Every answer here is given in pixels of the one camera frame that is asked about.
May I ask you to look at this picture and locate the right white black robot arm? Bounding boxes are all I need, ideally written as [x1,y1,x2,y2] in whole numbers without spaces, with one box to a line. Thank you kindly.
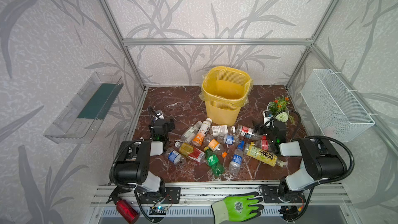
[276,135,355,197]

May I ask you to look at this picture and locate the small clear bottle blue label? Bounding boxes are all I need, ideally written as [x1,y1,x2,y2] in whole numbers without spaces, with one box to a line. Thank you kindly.
[217,134,239,146]

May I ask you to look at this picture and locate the orange white milk tea bottle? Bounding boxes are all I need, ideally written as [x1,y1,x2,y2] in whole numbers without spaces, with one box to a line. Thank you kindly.
[192,118,212,147]

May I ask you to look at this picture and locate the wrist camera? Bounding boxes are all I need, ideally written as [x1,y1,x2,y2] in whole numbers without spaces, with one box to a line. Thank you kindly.
[153,110,164,121]
[262,110,273,126]

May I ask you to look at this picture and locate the yellow red label tea bottle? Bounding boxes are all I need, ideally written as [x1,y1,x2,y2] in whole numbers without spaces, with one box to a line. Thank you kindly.
[174,141,205,164]

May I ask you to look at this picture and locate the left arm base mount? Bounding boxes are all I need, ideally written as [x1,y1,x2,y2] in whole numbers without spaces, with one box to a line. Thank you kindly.
[138,187,181,204]

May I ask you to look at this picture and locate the clear bottle blue label left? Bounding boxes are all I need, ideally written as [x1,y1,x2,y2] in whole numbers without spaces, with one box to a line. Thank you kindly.
[164,148,186,169]

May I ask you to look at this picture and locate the clear bottle orange label cap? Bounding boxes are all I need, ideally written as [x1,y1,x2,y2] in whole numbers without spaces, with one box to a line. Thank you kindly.
[203,134,227,158]

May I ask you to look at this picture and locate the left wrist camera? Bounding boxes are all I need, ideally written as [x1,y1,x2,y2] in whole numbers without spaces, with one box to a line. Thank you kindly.
[153,110,164,121]

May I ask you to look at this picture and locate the clear bottle red white label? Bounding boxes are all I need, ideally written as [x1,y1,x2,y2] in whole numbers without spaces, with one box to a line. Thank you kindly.
[237,125,261,141]

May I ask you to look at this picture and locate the green black work glove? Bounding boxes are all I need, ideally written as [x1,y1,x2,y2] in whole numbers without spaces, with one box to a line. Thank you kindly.
[211,192,264,224]

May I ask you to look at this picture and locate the green soda bottle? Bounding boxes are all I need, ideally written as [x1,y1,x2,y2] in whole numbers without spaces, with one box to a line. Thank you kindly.
[204,146,225,177]

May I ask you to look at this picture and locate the yellow slatted waste bin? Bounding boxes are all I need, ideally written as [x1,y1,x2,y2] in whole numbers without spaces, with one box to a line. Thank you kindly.
[200,66,253,125]

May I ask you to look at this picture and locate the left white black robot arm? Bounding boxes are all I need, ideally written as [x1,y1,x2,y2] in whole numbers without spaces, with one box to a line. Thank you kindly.
[109,118,175,197]

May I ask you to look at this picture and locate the clear bottle red label yellow cap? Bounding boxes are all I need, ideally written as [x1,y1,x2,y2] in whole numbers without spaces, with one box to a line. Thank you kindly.
[250,135,271,151]

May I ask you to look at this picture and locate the green circuit board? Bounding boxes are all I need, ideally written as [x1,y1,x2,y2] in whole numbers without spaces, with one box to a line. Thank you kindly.
[149,205,171,216]

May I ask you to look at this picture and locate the clear bottle white green label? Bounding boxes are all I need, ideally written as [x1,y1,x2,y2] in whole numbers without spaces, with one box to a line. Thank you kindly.
[181,121,202,144]

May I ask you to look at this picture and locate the clear acrylic wall shelf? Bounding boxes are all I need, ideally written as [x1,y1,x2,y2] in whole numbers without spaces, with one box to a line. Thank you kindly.
[44,72,124,144]

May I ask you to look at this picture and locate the white pot artificial flowers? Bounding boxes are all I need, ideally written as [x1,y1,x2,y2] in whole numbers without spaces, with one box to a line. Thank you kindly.
[266,96,295,124]

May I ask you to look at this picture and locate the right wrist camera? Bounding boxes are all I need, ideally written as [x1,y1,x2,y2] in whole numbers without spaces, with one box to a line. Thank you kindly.
[262,110,273,126]

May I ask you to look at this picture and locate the tall clear bottle blue cap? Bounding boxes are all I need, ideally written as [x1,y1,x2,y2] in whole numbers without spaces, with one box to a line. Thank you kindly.
[229,141,245,176]

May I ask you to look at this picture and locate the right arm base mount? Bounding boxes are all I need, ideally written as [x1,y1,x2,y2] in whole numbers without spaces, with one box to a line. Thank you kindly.
[259,185,306,204]

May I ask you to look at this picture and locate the yellow plastic bin liner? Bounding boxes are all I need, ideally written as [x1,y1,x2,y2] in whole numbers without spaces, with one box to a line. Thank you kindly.
[200,66,253,107]

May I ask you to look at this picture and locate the square clear bottle white label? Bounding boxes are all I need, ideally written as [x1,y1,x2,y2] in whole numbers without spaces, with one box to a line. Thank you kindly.
[210,125,236,137]

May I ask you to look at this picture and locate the white wire mesh basket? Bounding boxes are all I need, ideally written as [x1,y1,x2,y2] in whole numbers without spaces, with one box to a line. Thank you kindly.
[301,68,375,143]

